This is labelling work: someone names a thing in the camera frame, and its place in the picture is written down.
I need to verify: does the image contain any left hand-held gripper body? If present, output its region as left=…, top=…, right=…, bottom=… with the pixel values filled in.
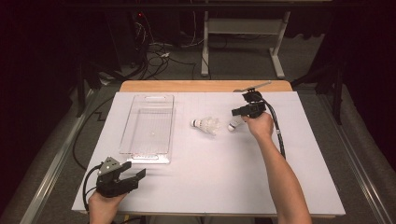
left=95, top=156, right=139, bottom=199

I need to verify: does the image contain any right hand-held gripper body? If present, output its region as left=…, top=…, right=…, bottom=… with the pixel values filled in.
left=241, top=80, right=273, bottom=119

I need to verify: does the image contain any white shuttlecock with blue band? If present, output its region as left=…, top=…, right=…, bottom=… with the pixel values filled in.
left=190, top=117, right=216, bottom=134

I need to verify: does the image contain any clear plastic tray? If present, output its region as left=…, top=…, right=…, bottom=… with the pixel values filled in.
left=119, top=93, right=176, bottom=165

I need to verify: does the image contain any person's right hand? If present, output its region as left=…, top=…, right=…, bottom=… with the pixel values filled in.
left=242, top=111, right=275, bottom=142

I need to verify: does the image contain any person's left hand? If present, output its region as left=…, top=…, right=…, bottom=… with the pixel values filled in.
left=88, top=189, right=129, bottom=224

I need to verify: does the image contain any wooden table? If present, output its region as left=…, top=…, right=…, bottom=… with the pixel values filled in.
left=73, top=79, right=347, bottom=218

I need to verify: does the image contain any white sheet mat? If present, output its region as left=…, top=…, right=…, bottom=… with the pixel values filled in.
left=72, top=91, right=347, bottom=217

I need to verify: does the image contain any black stand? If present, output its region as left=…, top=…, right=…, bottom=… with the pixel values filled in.
left=292, top=63, right=345, bottom=125
left=76, top=60, right=125, bottom=118

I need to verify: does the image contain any dark equipment rack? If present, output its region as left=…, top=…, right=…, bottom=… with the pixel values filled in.
left=106, top=8, right=150, bottom=68

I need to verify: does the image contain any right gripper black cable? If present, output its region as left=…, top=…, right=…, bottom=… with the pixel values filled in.
left=258, top=92, right=287, bottom=160

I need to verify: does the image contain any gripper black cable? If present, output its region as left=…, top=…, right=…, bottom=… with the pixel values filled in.
left=82, top=162, right=105, bottom=213
left=258, top=92, right=287, bottom=160

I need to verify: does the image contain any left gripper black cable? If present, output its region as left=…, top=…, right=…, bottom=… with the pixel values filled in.
left=82, top=162, right=105, bottom=213

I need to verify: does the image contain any long black floor cable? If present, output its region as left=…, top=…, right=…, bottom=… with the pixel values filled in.
left=72, top=96, right=116, bottom=171

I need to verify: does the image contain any aluminium floor rail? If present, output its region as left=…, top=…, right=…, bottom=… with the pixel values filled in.
left=317, top=92, right=396, bottom=224
left=18, top=88, right=96, bottom=224

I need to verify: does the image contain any white metal desk frame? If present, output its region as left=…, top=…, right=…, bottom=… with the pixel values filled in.
left=200, top=0, right=292, bottom=79

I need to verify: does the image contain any bundle of floor cables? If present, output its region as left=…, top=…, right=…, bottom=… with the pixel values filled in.
left=134, top=12, right=213, bottom=80

